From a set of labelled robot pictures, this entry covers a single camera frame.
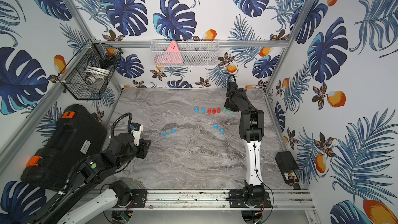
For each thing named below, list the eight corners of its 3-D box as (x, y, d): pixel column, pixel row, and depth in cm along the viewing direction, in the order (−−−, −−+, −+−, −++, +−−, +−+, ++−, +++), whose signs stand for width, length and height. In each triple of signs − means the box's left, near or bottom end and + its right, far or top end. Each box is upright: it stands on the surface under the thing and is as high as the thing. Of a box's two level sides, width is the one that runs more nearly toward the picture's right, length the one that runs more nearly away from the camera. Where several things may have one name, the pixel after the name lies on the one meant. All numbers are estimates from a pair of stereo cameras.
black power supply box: (285, 183, 81) (291, 180, 75) (274, 156, 90) (279, 151, 84) (297, 182, 81) (304, 178, 76) (285, 155, 90) (290, 150, 85)
